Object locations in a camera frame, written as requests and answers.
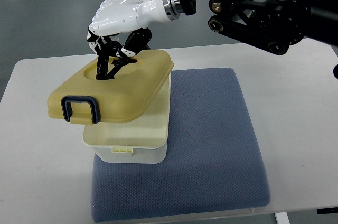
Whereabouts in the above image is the black bracket under table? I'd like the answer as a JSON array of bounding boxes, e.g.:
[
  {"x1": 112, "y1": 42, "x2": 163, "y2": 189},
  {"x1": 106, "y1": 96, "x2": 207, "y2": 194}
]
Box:
[{"x1": 316, "y1": 207, "x2": 338, "y2": 215}]

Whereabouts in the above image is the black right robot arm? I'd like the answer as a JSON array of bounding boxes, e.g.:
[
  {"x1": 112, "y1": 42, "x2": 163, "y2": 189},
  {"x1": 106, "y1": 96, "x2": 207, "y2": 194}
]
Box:
[{"x1": 164, "y1": 0, "x2": 337, "y2": 55}]

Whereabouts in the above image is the white storage box base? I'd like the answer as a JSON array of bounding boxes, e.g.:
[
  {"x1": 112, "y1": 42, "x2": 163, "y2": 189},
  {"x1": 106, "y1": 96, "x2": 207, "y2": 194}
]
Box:
[{"x1": 82, "y1": 77, "x2": 171, "y2": 164}]

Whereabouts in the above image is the yellow storage box lid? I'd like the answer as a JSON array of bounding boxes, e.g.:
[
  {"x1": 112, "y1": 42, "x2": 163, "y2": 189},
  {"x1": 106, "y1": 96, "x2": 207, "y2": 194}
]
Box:
[{"x1": 47, "y1": 50, "x2": 174, "y2": 125}]

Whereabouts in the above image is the white table leg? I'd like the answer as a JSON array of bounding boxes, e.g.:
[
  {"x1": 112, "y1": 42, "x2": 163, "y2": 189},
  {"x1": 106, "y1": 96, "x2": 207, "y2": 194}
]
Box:
[{"x1": 275, "y1": 212, "x2": 290, "y2": 224}]

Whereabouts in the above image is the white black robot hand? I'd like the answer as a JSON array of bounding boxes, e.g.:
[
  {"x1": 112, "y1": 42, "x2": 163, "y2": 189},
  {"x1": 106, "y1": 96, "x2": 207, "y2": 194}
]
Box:
[{"x1": 86, "y1": 0, "x2": 183, "y2": 60}]

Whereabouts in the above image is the blue grey cushion mat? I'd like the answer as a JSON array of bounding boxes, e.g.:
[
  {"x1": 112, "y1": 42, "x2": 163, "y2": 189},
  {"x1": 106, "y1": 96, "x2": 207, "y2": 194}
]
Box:
[{"x1": 91, "y1": 68, "x2": 270, "y2": 222}]

